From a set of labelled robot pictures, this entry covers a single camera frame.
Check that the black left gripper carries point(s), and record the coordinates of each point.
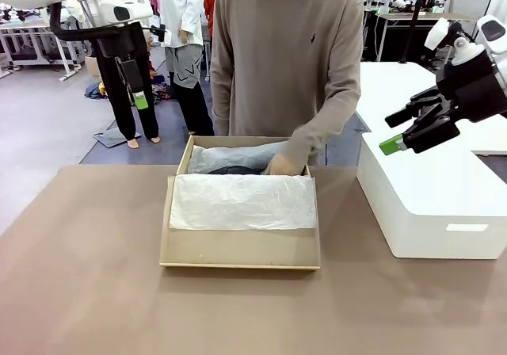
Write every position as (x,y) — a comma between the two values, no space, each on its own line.
(119,40)

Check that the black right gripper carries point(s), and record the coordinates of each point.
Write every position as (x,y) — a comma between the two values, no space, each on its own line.
(475,89)

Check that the black leather buckle shoe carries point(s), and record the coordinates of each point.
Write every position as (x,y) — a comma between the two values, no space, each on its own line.
(233,170)

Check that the white tissue paper sheet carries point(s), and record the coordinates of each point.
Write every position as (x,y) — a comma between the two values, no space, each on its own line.
(241,204)

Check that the brown cardboard shoe box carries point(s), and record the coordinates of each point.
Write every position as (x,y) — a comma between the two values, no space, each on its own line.
(237,248)

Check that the person left forearm beige sleeve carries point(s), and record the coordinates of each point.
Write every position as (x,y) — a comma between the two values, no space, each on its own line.
(325,125)

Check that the person right forearm beige sleeve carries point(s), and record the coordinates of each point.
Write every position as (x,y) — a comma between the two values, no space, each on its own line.
(222,109)

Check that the small cardboard box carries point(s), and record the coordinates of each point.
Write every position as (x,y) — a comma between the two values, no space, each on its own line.
(93,69)

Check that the person left hand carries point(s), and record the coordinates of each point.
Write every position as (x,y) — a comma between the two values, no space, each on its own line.
(285,165)

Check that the colourful clothes pile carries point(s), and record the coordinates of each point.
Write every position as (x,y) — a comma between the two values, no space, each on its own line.
(95,91)

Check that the white plastic bin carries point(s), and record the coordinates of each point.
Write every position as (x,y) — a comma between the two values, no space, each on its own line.
(435,196)

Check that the mannequin white shirt grey shorts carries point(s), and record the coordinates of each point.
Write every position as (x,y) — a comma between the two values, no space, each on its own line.
(180,14)

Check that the black tripod pole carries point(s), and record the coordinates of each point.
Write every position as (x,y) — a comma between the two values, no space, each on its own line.
(414,22)

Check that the wooden top background table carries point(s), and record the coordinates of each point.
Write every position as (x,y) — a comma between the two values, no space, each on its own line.
(428,16)

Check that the background robot workstation equipment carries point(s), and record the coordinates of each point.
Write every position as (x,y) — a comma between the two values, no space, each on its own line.
(16,14)

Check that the person torso beige sweater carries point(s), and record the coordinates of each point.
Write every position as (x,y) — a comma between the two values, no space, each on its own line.
(277,54)

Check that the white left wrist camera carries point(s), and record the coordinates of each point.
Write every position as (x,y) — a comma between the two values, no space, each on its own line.
(160,34)

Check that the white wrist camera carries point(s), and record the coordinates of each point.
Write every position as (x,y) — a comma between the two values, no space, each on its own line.
(437,34)
(160,34)

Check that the grey mannequin base plate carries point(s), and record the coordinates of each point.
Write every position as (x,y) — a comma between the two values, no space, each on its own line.
(111,137)

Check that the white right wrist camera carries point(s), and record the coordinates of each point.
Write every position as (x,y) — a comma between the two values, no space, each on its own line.
(437,34)

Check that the white frame background table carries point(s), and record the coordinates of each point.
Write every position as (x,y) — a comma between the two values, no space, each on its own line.
(24,28)

